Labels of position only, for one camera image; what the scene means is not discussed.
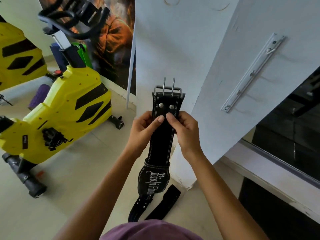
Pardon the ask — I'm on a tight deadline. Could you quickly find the person's left forearm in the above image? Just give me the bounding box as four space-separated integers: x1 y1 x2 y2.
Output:
53 145 150 240

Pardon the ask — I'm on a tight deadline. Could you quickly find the black leather weightlifting belt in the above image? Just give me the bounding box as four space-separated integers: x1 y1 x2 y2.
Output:
128 77 186 223

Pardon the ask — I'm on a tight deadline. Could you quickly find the dark glass window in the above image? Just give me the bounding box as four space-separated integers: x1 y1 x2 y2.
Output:
251 66 320 183

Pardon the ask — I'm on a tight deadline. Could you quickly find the purple foam roller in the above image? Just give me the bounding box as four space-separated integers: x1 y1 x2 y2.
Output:
28 84 51 111

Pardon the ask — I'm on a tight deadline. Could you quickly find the yellow black exercise bike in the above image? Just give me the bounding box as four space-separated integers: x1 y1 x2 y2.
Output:
0 15 48 107
0 0 125 199

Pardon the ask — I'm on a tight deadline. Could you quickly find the blue rolled mat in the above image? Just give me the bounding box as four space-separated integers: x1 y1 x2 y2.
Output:
49 42 69 73

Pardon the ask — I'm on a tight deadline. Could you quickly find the person's left hand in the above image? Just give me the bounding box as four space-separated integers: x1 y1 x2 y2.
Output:
126 111 165 158

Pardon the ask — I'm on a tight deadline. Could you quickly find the white window sill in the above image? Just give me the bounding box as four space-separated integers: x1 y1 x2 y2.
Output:
219 138 320 225

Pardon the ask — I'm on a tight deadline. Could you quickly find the orange dark wall poster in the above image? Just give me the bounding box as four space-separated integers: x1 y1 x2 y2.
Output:
37 0 137 96

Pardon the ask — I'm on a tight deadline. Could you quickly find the white metal wall rail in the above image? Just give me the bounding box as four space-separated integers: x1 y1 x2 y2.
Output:
220 33 287 114

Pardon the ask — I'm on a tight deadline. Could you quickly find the white upright pole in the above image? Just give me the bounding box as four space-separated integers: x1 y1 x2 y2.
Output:
126 22 137 109

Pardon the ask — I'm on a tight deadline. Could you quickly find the person's right hand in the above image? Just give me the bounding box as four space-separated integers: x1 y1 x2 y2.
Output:
165 111 204 161

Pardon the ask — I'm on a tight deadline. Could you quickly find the green rolled mat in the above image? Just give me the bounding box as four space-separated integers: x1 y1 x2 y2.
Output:
72 42 93 69

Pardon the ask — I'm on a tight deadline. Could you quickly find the person's right forearm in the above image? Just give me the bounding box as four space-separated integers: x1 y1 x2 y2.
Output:
184 151 269 240

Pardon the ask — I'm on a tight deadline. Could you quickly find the purple shirt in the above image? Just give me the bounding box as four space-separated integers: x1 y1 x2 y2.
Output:
99 219 203 240

